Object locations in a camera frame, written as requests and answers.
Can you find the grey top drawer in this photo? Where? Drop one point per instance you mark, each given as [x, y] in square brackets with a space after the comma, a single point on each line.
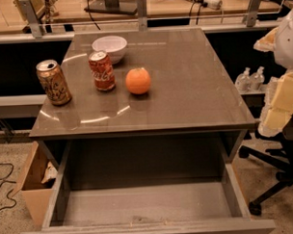
[155, 185]

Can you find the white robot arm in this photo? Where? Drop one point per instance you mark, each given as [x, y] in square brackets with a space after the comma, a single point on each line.
[284, 42]

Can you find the grey drawer cabinet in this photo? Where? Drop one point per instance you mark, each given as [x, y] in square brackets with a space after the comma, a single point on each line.
[190, 93]

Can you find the orange fruit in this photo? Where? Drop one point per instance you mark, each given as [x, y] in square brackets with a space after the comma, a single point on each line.
[138, 80]

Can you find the red cola can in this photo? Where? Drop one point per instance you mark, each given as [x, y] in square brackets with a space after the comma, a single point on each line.
[102, 70]

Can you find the white ceramic bowl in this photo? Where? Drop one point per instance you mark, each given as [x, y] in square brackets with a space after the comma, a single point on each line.
[115, 46]

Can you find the gold LaCroix can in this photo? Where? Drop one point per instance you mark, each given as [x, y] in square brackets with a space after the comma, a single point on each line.
[53, 82]

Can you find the crumpled paper in box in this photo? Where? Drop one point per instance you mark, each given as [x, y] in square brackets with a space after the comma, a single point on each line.
[49, 174]

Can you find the black monitor stand base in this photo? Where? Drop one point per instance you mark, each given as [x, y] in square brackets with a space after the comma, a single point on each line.
[112, 6]

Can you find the right clear sanitizer bottle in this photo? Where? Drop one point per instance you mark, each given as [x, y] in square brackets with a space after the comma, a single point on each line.
[257, 79]

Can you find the cardboard box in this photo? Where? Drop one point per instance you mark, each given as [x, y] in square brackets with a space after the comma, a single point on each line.
[31, 183]

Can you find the black office chair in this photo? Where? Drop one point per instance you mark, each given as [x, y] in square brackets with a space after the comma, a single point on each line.
[282, 159]

